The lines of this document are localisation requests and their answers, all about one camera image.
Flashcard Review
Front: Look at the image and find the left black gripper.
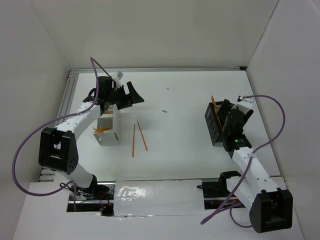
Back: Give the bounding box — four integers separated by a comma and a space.
106, 81, 144, 110

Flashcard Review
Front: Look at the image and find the orange chopstick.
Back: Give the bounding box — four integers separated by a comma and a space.
131, 124, 136, 158
137, 120, 149, 152

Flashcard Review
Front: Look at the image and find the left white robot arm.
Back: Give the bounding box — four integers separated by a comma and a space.
38, 76, 144, 200

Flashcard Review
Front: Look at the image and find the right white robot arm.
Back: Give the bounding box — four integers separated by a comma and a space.
217, 98, 293, 234

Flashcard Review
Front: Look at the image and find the white utensil container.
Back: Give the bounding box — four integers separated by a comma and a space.
93, 104, 121, 145

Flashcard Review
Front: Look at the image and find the black utensil container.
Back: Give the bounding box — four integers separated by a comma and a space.
204, 99, 234, 146

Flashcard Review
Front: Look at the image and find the white tape sheet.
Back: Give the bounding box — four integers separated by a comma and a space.
113, 179, 206, 217

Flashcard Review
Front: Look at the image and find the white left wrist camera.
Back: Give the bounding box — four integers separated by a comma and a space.
111, 71, 124, 88

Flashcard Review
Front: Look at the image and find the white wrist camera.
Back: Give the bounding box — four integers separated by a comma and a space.
231, 96, 255, 114
111, 71, 124, 88

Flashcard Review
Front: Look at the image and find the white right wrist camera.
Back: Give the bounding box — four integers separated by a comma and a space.
231, 96, 255, 114

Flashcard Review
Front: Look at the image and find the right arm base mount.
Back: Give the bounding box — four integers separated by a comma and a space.
196, 180, 230, 210

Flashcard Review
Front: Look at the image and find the aluminium rail at back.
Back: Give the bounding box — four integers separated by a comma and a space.
68, 65, 247, 74

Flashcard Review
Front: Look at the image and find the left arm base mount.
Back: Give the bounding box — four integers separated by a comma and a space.
66, 182, 116, 217

